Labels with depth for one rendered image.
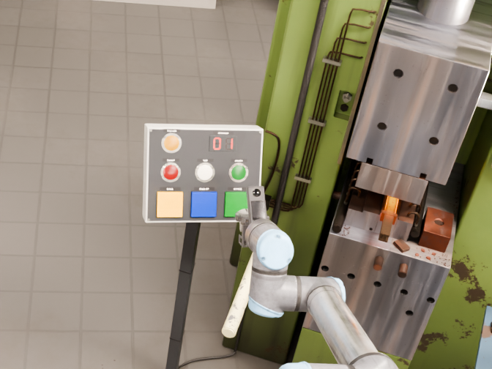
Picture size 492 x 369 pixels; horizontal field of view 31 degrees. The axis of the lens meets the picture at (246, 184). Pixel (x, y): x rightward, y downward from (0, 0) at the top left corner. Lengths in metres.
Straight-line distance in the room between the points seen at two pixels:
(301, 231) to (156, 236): 1.06
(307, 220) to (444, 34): 0.83
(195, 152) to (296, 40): 0.44
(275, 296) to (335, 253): 0.61
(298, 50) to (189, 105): 2.13
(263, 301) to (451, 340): 1.19
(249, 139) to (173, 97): 2.18
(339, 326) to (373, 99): 0.76
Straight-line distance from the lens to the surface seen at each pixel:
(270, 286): 2.20
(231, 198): 2.60
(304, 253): 3.09
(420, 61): 2.42
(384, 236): 2.65
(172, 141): 2.55
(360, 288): 2.87
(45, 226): 3.95
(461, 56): 2.44
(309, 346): 3.11
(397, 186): 2.66
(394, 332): 2.98
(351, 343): 1.90
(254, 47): 5.28
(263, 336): 3.44
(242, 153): 2.59
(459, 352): 3.31
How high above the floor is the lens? 2.74
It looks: 40 degrees down
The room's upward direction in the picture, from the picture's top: 11 degrees clockwise
